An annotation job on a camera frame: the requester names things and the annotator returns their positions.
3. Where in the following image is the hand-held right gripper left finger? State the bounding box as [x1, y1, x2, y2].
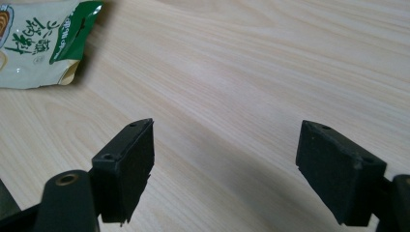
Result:
[88, 117, 156, 227]

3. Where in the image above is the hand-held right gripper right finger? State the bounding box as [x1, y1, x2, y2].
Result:
[295, 120, 388, 227]

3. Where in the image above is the green and white snack packet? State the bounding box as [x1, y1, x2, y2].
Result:
[0, 0, 104, 90]

